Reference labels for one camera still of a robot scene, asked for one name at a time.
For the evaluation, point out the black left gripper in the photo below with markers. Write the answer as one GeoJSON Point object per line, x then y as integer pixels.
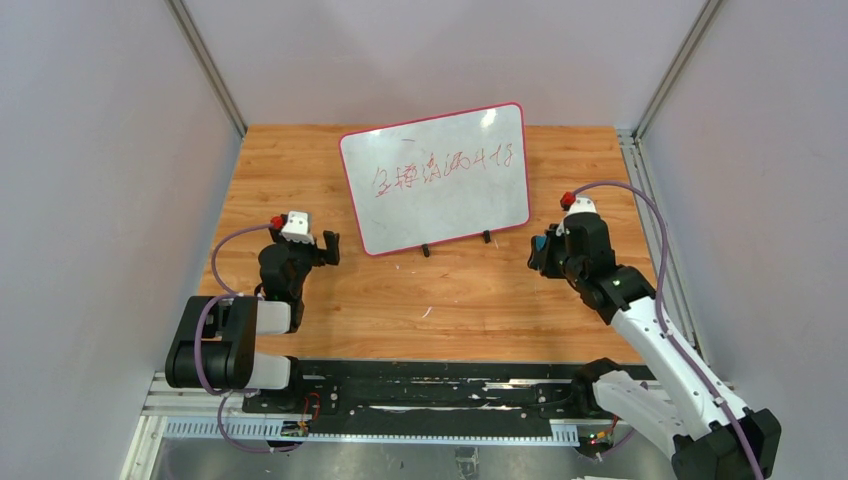
{"type": "Point", "coordinates": [318, 250]}

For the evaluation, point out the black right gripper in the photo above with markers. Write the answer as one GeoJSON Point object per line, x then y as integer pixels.
{"type": "Point", "coordinates": [553, 254]}

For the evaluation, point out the blue black foam eraser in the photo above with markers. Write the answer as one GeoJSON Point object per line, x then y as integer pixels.
{"type": "Point", "coordinates": [540, 243]}

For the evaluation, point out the pink framed whiteboard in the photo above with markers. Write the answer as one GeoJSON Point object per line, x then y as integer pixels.
{"type": "Point", "coordinates": [438, 179]}

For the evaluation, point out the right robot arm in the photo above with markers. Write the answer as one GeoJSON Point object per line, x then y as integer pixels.
{"type": "Point", "coordinates": [669, 371]}

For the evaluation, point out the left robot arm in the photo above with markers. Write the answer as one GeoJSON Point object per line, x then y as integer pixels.
{"type": "Point", "coordinates": [214, 347]}

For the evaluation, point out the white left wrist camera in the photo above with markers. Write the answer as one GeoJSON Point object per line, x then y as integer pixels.
{"type": "Point", "coordinates": [297, 228]}

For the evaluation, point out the aluminium side rail right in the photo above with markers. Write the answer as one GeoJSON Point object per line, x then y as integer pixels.
{"type": "Point", "coordinates": [674, 294]}

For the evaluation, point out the black mounting base plate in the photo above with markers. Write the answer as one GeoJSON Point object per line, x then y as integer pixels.
{"type": "Point", "coordinates": [430, 400]}

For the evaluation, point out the aluminium frame rail front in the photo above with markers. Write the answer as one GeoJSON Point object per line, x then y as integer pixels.
{"type": "Point", "coordinates": [216, 439]}

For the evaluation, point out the left aluminium corner post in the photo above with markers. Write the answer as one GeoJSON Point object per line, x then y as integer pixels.
{"type": "Point", "coordinates": [196, 43]}

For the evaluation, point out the aluminium corner post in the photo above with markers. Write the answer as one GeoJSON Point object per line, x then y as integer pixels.
{"type": "Point", "coordinates": [196, 43]}
{"type": "Point", "coordinates": [676, 68]}

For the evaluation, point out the right aluminium corner post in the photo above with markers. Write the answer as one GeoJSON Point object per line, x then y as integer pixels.
{"type": "Point", "coordinates": [676, 68]}

